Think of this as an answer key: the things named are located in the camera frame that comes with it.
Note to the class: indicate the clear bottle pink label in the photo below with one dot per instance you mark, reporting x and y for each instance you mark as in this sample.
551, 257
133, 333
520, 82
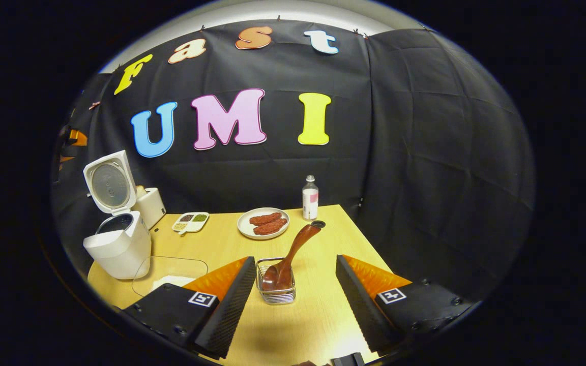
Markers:
310, 201

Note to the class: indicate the white toaster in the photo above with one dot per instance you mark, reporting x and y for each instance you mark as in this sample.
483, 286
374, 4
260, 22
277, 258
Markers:
151, 208

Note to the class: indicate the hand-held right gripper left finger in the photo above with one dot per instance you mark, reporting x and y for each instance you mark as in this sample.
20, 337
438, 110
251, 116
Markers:
227, 315

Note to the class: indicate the red-brown sausage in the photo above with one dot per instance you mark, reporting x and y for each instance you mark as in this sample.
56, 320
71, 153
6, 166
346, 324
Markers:
265, 219
270, 227

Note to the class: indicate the white rice cooker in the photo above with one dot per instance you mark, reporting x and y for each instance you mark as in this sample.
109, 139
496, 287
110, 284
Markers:
120, 249

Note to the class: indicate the white divided dish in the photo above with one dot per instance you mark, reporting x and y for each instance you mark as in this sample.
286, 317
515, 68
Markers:
199, 226

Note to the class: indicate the white round plate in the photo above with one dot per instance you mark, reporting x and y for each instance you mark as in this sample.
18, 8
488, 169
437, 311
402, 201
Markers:
244, 226

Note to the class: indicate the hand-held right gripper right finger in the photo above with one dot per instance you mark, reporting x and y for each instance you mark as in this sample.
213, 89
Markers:
361, 315

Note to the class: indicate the brown wooden spoon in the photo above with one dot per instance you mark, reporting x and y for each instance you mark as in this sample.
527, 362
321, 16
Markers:
298, 246

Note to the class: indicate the black desk grommet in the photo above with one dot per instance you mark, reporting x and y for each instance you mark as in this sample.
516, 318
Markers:
321, 223

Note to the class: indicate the brown beans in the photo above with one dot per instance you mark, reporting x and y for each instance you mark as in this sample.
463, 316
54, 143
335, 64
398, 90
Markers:
186, 217

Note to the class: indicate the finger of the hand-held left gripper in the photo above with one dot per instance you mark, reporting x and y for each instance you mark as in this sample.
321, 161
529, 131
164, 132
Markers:
65, 160
78, 138

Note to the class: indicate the green beans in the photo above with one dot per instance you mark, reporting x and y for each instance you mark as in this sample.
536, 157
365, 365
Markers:
200, 217

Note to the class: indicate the toast bread slice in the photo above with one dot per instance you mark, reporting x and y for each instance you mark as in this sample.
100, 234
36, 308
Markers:
141, 192

